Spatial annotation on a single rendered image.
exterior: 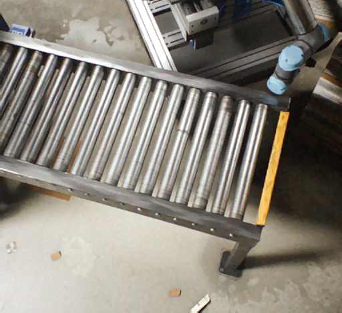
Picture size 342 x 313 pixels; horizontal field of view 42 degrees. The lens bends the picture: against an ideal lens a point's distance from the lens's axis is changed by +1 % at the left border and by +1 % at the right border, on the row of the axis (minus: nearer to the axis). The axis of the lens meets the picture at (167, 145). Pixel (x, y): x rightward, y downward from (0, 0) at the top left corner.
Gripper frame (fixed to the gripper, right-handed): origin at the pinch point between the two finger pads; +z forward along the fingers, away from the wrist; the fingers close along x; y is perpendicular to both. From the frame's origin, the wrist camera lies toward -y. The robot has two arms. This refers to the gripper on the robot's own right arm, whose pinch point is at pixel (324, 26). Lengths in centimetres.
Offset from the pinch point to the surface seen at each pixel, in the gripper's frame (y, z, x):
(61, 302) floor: -66, -147, 60
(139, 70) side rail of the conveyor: 14, -56, 46
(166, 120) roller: 7, -67, 26
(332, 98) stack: -34.4, -6.4, -6.1
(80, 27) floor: -34, -20, 154
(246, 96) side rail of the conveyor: 0.8, -41.9, 8.3
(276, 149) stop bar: -4, -54, -12
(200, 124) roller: 3, -61, 15
